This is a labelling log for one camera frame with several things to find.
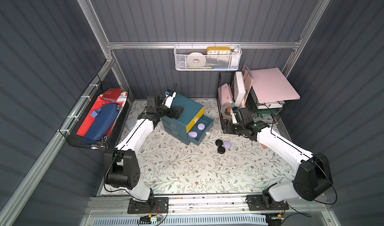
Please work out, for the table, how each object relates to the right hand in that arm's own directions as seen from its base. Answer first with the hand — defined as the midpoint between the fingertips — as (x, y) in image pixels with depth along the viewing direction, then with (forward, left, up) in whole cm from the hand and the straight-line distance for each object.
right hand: (231, 130), depth 86 cm
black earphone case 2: (-7, +5, -11) cm, 14 cm away
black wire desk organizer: (+24, -18, -3) cm, 30 cm away
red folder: (+10, +67, +17) cm, 70 cm away
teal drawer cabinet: (+1, +31, 0) cm, 31 cm away
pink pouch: (+31, 0, -2) cm, 31 cm away
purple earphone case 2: (+5, +18, -4) cm, 19 cm away
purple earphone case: (-1, +22, -4) cm, 23 cm away
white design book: (+19, -6, +11) cm, 23 cm away
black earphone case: (-1, +6, -14) cm, 15 cm away
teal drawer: (+2, +19, -7) cm, 20 cm away
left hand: (+11, +32, +9) cm, 35 cm away
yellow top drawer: (+3, +21, +5) cm, 22 cm away
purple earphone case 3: (-3, +1, -13) cm, 13 cm away
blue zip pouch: (-6, +63, +18) cm, 66 cm away
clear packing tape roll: (+19, +2, -2) cm, 20 cm away
